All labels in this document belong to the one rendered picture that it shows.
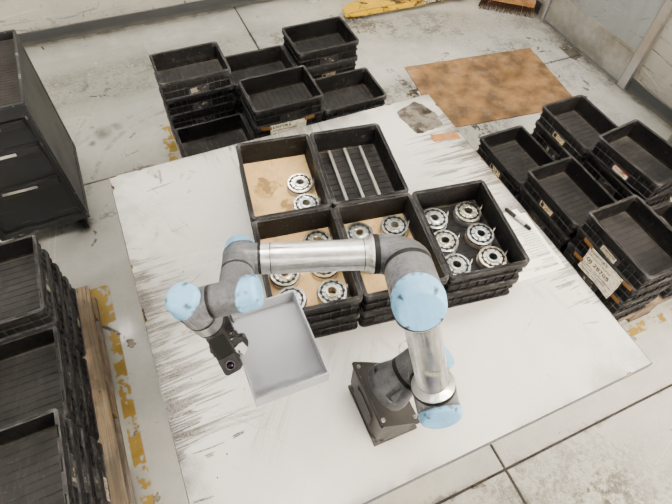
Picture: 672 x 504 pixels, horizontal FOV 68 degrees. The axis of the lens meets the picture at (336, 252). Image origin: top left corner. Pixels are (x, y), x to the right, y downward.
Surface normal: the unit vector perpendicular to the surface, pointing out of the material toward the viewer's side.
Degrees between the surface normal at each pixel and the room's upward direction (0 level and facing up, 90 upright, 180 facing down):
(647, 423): 0
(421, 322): 63
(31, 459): 0
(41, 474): 0
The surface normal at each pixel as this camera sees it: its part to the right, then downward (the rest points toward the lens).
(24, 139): 0.40, 0.76
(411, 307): 0.06, 0.51
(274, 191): 0.04, -0.57
